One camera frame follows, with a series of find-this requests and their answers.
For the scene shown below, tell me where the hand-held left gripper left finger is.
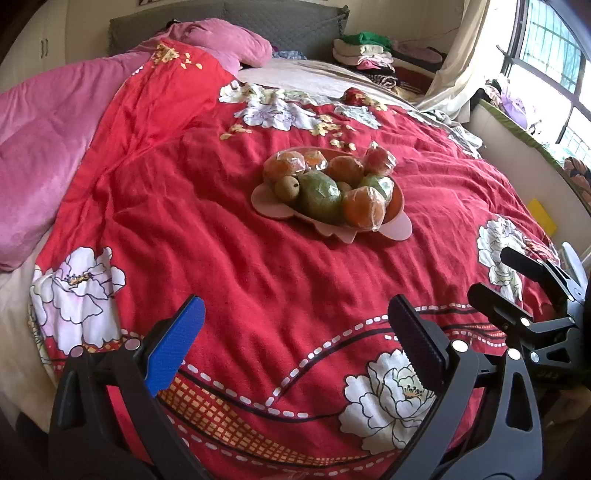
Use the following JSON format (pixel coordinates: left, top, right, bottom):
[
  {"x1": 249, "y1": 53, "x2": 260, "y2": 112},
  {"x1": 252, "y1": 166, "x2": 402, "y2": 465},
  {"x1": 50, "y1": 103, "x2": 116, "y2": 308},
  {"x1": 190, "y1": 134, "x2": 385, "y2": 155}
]
[{"x1": 48, "y1": 295, "x2": 213, "y2": 480}]

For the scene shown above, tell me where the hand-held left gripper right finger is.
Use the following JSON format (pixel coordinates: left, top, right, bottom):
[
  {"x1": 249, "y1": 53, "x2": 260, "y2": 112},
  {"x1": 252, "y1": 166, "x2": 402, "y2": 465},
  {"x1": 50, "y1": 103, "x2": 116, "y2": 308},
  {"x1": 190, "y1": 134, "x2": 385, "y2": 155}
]
[{"x1": 389, "y1": 293, "x2": 543, "y2": 480}]

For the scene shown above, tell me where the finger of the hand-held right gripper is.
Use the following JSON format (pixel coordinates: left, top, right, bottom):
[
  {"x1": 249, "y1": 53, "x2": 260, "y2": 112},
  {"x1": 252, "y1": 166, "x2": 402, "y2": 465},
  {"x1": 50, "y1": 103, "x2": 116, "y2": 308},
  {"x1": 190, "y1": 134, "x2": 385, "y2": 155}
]
[
  {"x1": 501, "y1": 247, "x2": 591, "y2": 305},
  {"x1": 468, "y1": 283, "x2": 575, "y2": 344}
]

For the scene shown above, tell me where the plastic-wrapped orange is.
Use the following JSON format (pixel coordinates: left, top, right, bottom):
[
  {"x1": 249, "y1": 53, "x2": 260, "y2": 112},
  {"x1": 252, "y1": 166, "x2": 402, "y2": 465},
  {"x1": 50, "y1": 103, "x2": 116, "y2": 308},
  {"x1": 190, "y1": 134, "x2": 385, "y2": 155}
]
[
  {"x1": 325, "y1": 155, "x2": 365, "y2": 188},
  {"x1": 263, "y1": 151, "x2": 306, "y2": 183},
  {"x1": 302, "y1": 150, "x2": 329, "y2": 172},
  {"x1": 362, "y1": 142, "x2": 398, "y2": 176},
  {"x1": 342, "y1": 185, "x2": 387, "y2": 232}
]

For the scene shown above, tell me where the small green fruit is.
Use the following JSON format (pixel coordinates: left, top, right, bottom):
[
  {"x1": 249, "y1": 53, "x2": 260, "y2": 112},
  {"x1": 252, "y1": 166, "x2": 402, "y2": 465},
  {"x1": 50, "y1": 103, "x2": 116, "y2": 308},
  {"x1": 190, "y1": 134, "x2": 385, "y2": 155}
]
[{"x1": 358, "y1": 173, "x2": 395, "y2": 201}]

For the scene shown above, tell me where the pink plastic plate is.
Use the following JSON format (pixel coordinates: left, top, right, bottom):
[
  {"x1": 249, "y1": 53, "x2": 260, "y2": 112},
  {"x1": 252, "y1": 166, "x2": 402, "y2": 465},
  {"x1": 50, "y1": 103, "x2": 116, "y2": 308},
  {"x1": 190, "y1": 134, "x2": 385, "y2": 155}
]
[{"x1": 250, "y1": 147, "x2": 413, "y2": 244}]

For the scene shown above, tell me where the large green fruit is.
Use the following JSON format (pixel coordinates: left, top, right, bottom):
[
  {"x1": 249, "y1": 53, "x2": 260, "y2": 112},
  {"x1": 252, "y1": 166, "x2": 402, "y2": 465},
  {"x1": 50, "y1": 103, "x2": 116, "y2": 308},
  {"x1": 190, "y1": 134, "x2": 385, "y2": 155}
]
[{"x1": 295, "y1": 171, "x2": 354, "y2": 221}]

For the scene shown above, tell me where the white plastic object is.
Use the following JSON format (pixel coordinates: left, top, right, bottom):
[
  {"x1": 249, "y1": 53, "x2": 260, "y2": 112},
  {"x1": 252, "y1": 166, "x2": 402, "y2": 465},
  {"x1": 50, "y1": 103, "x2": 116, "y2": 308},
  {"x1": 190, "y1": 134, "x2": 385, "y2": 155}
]
[{"x1": 561, "y1": 242, "x2": 589, "y2": 278}]

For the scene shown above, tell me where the yellow flat object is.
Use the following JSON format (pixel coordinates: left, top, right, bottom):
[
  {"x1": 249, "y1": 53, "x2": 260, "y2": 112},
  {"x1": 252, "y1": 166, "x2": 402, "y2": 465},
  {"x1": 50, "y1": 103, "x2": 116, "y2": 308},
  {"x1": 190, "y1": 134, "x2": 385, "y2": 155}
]
[{"x1": 526, "y1": 198, "x2": 559, "y2": 236}]

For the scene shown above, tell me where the red floral blanket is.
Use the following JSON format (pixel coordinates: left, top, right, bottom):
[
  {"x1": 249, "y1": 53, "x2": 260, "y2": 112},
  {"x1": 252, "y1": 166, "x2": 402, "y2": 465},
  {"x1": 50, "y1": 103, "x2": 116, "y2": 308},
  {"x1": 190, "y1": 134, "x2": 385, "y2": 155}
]
[{"x1": 30, "y1": 39, "x2": 561, "y2": 480}]

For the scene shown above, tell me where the dark patterned cushion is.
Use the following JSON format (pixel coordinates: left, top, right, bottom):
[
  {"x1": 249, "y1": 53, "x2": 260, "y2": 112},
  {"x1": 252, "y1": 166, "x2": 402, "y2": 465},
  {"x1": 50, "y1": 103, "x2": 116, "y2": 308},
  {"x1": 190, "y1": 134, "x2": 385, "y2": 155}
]
[{"x1": 563, "y1": 157, "x2": 591, "y2": 204}]

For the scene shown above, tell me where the green-edged windowsill mat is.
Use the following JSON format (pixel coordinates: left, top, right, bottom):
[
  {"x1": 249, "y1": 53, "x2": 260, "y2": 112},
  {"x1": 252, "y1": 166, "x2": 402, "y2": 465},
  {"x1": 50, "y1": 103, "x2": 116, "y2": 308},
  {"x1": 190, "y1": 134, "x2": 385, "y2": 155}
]
[{"x1": 466, "y1": 99, "x2": 591, "y2": 208}]

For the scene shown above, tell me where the grey checked sheet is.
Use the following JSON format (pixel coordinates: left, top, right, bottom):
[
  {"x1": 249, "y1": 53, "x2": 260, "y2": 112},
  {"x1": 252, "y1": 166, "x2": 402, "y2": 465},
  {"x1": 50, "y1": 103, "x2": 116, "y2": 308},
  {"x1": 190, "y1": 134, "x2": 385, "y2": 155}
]
[{"x1": 416, "y1": 108, "x2": 483, "y2": 160}]

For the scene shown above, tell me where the purple cloth bundle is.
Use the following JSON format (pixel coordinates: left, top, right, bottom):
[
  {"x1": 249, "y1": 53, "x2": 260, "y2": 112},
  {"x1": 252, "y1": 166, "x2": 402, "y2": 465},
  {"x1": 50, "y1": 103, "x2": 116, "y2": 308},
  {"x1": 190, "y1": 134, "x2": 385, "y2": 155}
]
[{"x1": 482, "y1": 80, "x2": 532, "y2": 127}]

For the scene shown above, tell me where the white fleece blanket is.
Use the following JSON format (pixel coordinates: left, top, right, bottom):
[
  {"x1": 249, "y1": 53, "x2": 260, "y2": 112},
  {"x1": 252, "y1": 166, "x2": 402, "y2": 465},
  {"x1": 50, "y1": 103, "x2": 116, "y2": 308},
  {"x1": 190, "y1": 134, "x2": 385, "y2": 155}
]
[{"x1": 0, "y1": 231, "x2": 61, "y2": 416}]

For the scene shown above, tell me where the cream curtain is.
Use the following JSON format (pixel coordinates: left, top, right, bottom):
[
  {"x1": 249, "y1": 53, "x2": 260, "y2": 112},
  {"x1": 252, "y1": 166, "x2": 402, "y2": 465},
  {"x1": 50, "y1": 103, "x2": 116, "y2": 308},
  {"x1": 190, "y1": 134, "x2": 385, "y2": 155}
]
[{"x1": 418, "y1": 0, "x2": 522, "y2": 123}]

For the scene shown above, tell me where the window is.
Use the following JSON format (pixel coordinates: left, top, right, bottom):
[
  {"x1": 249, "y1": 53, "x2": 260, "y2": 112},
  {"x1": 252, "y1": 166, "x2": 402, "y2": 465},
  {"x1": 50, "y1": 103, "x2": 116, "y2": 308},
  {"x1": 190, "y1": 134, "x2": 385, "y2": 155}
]
[{"x1": 496, "y1": 0, "x2": 591, "y2": 158}]

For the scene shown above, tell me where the pink velvet blanket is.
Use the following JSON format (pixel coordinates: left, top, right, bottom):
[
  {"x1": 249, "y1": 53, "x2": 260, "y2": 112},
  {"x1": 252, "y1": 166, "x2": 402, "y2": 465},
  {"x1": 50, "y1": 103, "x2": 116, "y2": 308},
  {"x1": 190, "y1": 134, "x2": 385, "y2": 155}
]
[{"x1": 0, "y1": 51, "x2": 153, "y2": 271}]

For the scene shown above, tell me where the striped black white garment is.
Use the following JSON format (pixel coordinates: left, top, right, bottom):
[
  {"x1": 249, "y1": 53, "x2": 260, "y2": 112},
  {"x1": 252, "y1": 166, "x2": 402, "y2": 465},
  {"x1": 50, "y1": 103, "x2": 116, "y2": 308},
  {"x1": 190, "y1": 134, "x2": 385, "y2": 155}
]
[{"x1": 365, "y1": 69, "x2": 402, "y2": 88}]

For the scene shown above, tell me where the purple folded garment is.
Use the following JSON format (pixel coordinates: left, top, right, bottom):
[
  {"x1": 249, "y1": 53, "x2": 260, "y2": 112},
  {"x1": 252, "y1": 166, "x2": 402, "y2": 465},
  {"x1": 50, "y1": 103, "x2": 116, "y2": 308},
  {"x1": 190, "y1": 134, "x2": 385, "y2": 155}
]
[{"x1": 392, "y1": 44, "x2": 446, "y2": 70}]

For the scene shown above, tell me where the pile of folded clothes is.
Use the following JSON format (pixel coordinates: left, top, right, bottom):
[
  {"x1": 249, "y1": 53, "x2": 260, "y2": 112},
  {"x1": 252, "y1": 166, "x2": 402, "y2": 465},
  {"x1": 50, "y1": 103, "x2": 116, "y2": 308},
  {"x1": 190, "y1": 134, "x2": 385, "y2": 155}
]
[{"x1": 332, "y1": 39, "x2": 393, "y2": 65}]

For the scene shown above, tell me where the green folded garment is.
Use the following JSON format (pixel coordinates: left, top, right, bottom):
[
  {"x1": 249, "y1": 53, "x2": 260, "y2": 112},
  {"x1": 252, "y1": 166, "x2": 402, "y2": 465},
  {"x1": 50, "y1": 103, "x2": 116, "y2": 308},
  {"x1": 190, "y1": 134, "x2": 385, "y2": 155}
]
[{"x1": 342, "y1": 31, "x2": 393, "y2": 52}]

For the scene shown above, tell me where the pink pillow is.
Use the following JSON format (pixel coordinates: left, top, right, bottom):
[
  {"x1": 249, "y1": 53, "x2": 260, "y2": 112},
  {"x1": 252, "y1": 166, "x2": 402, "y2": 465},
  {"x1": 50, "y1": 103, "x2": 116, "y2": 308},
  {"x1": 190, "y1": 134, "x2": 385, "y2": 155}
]
[{"x1": 164, "y1": 17, "x2": 273, "y2": 68}]

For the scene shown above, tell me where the cream wardrobe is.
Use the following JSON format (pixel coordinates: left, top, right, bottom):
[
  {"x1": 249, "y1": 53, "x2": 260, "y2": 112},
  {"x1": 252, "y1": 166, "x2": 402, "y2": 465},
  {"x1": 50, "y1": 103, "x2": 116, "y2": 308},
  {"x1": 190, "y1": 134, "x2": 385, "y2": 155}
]
[{"x1": 0, "y1": 0, "x2": 70, "y2": 93}]

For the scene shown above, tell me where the grey quilted headboard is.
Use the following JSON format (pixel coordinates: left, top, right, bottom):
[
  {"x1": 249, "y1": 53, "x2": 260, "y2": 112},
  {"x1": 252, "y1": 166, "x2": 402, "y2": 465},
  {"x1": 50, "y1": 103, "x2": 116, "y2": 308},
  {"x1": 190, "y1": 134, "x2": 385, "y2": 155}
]
[{"x1": 108, "y1": 0, "x2": 349, "y2": 61}]

